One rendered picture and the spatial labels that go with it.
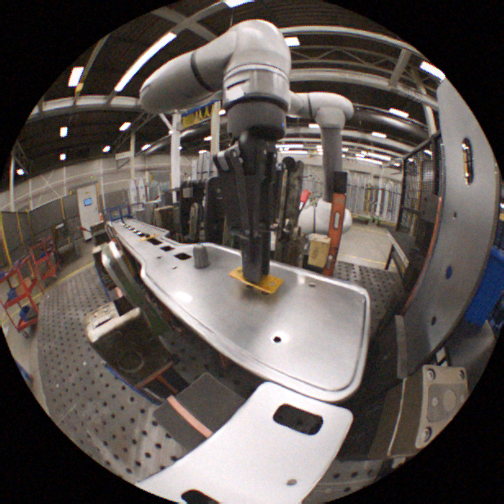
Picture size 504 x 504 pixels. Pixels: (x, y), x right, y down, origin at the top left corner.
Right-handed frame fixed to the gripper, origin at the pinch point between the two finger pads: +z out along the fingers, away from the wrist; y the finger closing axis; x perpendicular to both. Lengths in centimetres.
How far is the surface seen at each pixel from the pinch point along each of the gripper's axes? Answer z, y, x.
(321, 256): 2.4, -10.7, 7.7
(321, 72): -239, -247, -27
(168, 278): 5.9, 8.0, -14.8
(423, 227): -7.0, -14.8, 27.8
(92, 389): 36, 48, -28
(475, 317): 1.9, -3.0, 43.2
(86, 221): 29, 63, -690
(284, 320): 6.0, 3.9, 7.1
